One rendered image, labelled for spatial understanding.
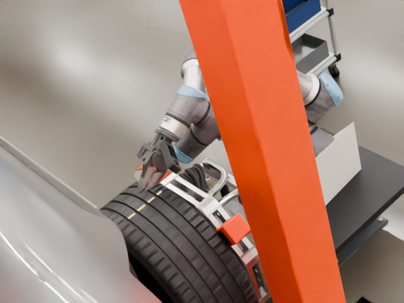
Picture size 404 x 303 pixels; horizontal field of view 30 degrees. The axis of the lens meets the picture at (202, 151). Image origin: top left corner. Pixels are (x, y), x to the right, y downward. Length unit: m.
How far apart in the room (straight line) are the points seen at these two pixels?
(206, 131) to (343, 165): 1.14
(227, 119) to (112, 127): 3.06
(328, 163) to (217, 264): 1.16
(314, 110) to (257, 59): 1.65
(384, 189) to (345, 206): 0.19
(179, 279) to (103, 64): 3.38
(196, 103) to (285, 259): 0.62
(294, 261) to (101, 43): 3.91
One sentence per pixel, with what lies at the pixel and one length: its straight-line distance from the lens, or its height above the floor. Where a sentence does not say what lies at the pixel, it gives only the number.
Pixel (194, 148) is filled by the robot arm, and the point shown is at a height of 1.21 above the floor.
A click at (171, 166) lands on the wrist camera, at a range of 2.34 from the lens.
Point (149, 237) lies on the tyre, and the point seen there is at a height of 1.16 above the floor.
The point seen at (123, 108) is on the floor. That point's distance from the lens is 4.98.
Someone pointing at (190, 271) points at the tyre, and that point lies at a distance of 2.32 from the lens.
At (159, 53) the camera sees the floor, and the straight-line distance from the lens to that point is 5.40.
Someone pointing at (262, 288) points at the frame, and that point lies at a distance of 2.61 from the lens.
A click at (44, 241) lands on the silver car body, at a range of 1.27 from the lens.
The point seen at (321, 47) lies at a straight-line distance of 4.56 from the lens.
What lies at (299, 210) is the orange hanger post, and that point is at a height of 1.36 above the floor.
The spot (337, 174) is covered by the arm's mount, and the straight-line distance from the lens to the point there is 3.47.
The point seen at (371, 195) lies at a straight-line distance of 3.49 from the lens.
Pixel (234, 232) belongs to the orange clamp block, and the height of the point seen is 1.10.
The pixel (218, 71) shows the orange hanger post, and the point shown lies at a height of 1.83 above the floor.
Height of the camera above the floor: 2.78
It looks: 39 degrees down
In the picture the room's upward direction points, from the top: 19 degrees counter-clockwise
